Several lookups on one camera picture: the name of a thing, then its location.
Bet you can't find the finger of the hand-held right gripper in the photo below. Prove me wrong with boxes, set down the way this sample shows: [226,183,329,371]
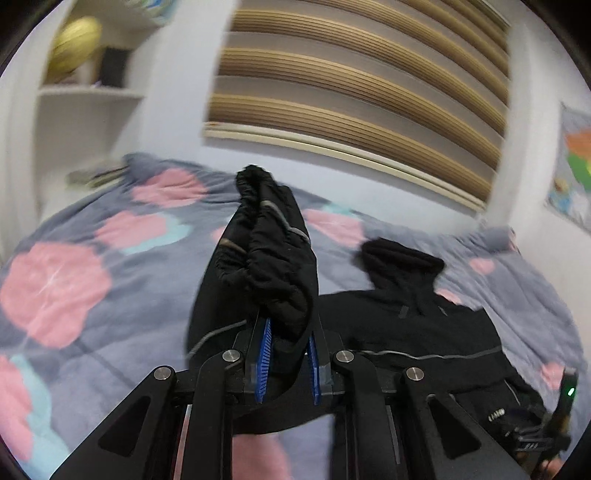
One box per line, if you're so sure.
[510,422,553,459]

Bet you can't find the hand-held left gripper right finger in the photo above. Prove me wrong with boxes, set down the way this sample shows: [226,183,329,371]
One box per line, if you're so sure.
[307,329,533,480]

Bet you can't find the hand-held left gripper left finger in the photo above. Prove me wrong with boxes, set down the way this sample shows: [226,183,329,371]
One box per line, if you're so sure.
[48,318,273,480]

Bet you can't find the black jacket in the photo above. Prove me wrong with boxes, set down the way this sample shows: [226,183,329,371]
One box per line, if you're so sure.
[185,165,572,480]

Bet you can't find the grey floral blanket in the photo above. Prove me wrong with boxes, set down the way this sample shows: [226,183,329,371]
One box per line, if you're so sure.
[0,152,583,480]

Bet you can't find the dark flat object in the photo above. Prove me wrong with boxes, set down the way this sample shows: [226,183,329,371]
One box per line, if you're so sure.
[66,166,129,189]

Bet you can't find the beige curtain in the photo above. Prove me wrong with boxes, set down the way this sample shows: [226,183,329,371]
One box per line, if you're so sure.
[203,0,514,214]

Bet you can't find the white shelf unit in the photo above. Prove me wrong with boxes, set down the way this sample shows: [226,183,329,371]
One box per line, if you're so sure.
[34,0,167,160]

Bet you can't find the dark box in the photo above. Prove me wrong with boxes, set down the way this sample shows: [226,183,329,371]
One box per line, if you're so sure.
[100,46,131,89]

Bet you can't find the yellow ball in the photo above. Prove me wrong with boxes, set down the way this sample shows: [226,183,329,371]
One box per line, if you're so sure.
[48,16,103,85]

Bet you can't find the colourful printed box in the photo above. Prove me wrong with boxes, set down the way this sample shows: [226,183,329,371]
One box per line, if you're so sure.
[121,0,180,26]

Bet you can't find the colourful wall poster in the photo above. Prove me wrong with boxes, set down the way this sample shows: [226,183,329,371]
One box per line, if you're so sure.
[545,102,591,227]

